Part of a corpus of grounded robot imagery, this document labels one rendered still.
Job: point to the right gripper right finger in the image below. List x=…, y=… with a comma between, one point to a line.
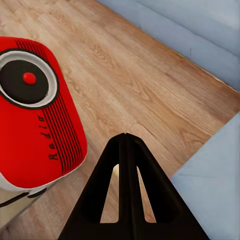
x=174, y=220

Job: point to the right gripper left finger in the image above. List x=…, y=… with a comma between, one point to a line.
x=84, y=221

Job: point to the radio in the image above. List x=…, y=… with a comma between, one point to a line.
x=41, y=135

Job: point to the coffee table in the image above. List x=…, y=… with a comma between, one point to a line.
x=12, y=211

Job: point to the sofa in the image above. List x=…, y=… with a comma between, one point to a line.
x=207, y=34

